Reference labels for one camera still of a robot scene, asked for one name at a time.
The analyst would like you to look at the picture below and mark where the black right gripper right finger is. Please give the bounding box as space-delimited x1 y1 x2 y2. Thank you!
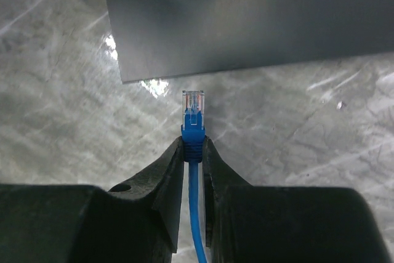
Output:
203 139 391 262

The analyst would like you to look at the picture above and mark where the blue ethernet cable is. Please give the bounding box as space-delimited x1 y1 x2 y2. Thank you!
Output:
180 89 209 263

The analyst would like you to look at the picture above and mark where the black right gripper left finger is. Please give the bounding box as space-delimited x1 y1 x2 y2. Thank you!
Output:
1 138 184 262

